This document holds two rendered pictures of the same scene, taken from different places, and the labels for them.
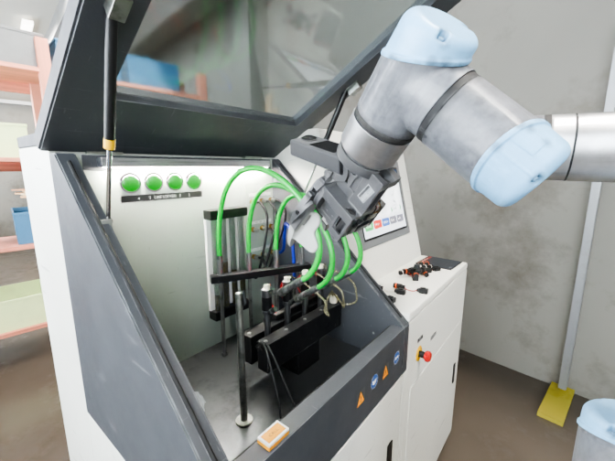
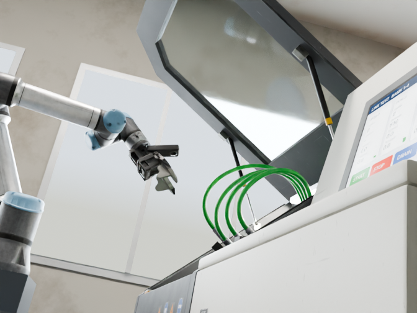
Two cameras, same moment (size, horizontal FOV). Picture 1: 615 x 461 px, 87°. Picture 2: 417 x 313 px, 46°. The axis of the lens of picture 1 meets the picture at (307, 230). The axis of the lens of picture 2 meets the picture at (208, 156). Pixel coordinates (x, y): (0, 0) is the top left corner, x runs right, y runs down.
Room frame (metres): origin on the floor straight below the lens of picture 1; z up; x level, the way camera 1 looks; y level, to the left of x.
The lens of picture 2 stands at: (1.57, -1.23, 0.74)
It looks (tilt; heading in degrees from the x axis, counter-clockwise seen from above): 24 degrees up; 126
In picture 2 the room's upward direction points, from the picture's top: 10 degrees clockwise
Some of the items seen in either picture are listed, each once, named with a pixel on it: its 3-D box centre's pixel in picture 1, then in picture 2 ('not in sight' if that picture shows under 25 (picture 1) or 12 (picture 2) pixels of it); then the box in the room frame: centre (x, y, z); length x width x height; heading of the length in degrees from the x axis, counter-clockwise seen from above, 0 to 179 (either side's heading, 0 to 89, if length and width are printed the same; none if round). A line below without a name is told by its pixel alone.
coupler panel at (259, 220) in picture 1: (263, 227); not in sight; (1.17, 0.16, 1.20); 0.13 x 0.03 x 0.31; 141
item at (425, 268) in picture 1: (420, 268); not in sight; (1.30, -0.47, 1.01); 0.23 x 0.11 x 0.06; 141
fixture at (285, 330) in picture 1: (296, 338); not in sight; (0.91, 0.03, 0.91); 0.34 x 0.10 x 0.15; 141
